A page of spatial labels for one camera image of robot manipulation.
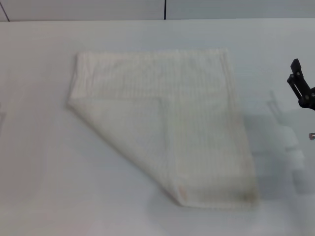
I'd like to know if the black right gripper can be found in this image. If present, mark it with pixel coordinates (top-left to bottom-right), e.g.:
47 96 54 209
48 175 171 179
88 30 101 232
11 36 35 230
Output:
286 58 315 110

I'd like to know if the white ribbed towel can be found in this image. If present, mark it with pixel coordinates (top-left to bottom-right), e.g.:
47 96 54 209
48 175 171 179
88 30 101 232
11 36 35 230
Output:
66 48 261 205

